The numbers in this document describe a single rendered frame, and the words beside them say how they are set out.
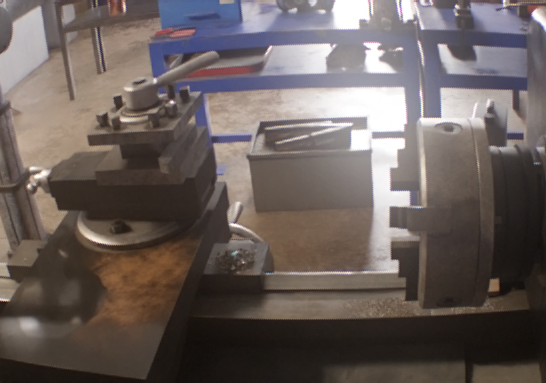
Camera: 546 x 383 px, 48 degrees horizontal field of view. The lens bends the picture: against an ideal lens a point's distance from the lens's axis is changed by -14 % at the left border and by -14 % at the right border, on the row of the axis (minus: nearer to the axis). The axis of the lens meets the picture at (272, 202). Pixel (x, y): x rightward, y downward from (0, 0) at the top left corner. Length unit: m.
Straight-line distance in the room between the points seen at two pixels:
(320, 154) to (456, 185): 2.17
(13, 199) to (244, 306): 1.20
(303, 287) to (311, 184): 1.82
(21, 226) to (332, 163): 1.40
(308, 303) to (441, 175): 0.46
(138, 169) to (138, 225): 0.12
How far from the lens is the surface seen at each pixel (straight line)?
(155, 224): 1.23
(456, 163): 0.79
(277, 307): 1.17
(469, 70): 2.72
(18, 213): 2.23
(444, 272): 0.80
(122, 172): 1.18
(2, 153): 2.16
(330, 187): 3.00
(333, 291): 1.20
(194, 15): 2.86
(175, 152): 1.14
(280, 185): 3.02
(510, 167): 0.85
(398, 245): 0.91
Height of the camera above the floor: 1.56
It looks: 30 degrees down
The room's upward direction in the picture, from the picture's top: 7 degrees counter-clockwise
